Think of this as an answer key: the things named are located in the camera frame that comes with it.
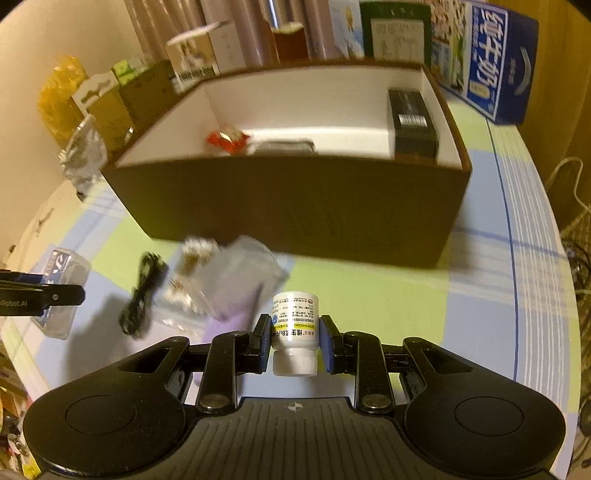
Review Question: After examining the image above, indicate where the green milk carton box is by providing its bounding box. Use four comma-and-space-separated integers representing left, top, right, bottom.
330, 0, 433, 66

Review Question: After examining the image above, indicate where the small cardboard box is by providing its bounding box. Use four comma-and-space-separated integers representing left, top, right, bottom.
71, 76, 133, 154

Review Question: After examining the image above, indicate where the black product box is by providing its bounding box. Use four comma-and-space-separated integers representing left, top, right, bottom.
387, 89, 439, 160

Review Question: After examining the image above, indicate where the yellow plastic bag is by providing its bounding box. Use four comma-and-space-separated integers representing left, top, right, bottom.
39, 55, 91, 140

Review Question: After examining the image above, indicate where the brown storage box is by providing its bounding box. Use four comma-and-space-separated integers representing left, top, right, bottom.
100, 62, 472, 269

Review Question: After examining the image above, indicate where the beige curtain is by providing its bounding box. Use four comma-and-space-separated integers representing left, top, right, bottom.
124, 0, 343, 65

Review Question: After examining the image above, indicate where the green tissue pack bundle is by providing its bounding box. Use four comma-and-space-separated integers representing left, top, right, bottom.
111, 58, 154, 86

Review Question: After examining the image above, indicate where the clear plastic bag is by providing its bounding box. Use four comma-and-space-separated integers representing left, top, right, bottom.
58, 115, 110, 200

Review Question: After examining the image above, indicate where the white pill bottle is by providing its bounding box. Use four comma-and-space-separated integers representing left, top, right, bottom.
270, 291, 321, 377

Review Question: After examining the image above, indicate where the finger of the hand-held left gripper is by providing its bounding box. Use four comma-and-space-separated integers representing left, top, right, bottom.
32, 282, 86, 308

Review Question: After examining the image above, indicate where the blue clear plastic case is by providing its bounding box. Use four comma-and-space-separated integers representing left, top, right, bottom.
39, 247, 92, 341

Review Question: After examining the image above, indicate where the white cable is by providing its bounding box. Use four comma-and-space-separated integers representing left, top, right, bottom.
545, 157, 588, 209

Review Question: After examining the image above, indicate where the dark red paper box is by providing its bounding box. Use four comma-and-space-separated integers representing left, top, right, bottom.
270, 25, 309, 63

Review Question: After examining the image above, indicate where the blue milk carton box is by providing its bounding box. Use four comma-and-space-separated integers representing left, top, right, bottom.
431, 0, 540, 125

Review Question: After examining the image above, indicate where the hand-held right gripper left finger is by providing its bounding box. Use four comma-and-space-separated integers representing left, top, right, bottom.
117, 314, 274, 414

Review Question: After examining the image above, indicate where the large cardboard box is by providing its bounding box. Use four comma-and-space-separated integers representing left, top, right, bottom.
117, 60, 179, 127

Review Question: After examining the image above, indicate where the red snack packet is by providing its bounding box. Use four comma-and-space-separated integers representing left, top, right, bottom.
205, 129, 250, 153

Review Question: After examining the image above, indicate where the white appliance box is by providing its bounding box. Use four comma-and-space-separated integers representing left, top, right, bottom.
165, 22, 241, 95

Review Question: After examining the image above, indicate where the grey knitted pouch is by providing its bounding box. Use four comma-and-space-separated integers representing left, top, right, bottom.
249, 141, 317, 157

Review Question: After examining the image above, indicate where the clear plastic cup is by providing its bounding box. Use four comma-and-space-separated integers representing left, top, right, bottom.
203, 235, 290, 320

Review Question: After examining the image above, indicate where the black cable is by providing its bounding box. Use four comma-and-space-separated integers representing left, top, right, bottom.
119, 251, 170, 336

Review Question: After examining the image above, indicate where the plaid tablecloth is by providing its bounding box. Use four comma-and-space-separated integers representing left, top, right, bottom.
0, 99, 579, 418

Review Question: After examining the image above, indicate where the cotton swab bag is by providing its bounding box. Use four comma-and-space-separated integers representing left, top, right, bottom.
157, 235, 223, 320

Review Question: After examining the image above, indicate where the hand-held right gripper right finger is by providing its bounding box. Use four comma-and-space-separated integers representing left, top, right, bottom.
318, 315, 466, 414

